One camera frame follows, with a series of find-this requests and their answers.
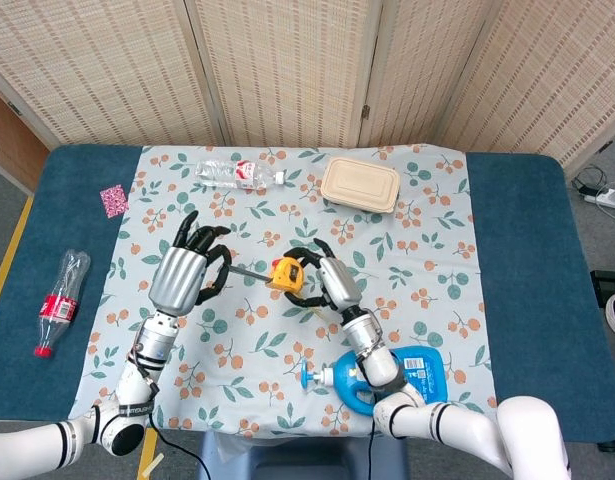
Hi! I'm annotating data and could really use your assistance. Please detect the clear plastic water bottle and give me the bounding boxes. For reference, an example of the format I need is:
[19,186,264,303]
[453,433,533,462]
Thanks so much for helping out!
[194,159,287,190]

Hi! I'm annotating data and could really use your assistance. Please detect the floral fruit print tablecloth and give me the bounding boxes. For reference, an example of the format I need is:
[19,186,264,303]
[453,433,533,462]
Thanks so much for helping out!
[67,143,498,440]

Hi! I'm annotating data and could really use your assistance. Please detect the empty red label cola bottle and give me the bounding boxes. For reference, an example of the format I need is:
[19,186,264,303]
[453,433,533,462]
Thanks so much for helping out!
[34,248,92,359]

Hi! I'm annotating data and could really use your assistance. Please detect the beige lidded food container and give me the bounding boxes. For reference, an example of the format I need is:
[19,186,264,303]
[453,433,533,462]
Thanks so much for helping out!
[320,155,401,215]

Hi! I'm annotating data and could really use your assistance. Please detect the brown wooden panel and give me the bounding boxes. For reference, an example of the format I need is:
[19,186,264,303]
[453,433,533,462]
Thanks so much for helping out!
[0,84,51,194]

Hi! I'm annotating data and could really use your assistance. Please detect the pink patterned card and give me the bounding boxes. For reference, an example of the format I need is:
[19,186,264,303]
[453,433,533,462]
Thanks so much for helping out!
[99,183,130,220]

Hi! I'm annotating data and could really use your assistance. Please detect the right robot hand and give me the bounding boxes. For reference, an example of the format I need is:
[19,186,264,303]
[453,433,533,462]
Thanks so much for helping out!
[279,238,363,316]

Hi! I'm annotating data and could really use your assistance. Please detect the teal table cover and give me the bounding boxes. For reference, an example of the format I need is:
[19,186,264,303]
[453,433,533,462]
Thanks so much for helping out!
[0,144,615,444]

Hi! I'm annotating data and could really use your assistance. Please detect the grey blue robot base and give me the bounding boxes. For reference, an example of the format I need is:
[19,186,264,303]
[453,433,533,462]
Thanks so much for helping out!
[196,429,411,480]

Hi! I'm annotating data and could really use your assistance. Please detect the blue detergent pump bottle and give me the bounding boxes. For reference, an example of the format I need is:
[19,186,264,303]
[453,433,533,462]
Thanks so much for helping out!
[299,345,449,417]

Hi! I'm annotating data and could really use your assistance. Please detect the white power strip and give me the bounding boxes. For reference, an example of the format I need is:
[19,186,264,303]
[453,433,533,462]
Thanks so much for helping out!
[584,187,615,211]

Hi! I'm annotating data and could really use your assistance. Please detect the yellow tape measure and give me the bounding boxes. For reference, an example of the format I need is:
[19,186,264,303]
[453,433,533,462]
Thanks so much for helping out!
[229,256,307,295]

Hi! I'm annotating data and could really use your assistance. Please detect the power strip cables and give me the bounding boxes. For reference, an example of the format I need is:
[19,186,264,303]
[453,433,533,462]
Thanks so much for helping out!
[571,164,615,202]

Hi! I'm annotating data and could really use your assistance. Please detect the woven folding screen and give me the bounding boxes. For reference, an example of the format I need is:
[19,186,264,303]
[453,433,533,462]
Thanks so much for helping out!
[0,0,615,169]

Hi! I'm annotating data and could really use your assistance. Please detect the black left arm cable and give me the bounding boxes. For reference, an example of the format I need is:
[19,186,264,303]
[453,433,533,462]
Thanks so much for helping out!
[145,379,219,480]

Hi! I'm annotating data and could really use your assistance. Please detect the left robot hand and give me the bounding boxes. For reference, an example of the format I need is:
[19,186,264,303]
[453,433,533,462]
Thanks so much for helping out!
[149,210,234,317]

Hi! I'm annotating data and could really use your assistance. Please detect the black box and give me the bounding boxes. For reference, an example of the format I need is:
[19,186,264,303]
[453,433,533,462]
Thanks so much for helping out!
[590,269,615,306]

